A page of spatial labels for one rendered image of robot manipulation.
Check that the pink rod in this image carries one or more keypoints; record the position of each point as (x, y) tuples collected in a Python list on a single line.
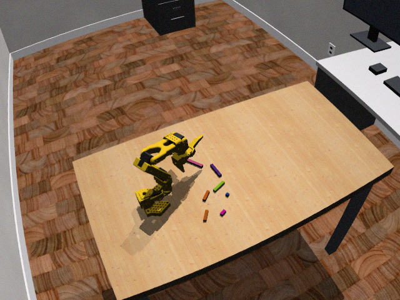
[(194, 163)]

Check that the lime green rod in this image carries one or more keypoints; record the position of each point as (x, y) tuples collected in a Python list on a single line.
[(219, 186)]

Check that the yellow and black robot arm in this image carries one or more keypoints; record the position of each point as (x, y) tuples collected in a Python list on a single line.
[(178, 144)]

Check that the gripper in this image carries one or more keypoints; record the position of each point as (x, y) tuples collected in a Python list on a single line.
[(179, 159)]

